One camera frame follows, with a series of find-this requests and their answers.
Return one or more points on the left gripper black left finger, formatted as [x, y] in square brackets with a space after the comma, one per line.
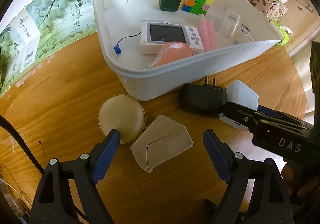
[53, 202]

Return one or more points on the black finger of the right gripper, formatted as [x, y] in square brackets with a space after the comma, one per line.
[280, 115]
[240, 116]

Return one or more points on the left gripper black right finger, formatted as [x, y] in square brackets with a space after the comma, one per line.
[255, 193]

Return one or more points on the white square charger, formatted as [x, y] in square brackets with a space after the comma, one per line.
[241, 94]

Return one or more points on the black plug adapter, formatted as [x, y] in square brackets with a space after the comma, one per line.
[205, 100]

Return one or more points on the small labelled plastic box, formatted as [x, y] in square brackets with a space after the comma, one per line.
[244, 35]

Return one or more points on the white angular plastic box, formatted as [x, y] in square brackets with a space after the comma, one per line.
[162, 140]

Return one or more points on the clear acrylic box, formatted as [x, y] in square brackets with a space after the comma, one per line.
[228, 23]

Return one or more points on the pink correction tape dispenser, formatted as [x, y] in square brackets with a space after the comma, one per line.
[171, 52]

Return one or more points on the round gold compact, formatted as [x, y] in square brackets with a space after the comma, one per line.
[124, 114]

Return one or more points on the green perfume bottle gold cap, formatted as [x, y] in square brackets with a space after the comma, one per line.
[169, 5]

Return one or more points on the green tissue pack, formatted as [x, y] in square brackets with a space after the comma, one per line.
[285, 32]

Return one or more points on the pink eraser sticks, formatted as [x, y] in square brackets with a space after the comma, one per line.
[207, 35]

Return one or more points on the patterned fabric storage bag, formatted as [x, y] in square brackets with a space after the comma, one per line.
[270, 9]

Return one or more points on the white plastic storage bin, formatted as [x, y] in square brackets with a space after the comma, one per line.
[118, 25]

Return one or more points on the white kids camera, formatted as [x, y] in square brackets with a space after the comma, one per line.
[155, 34]

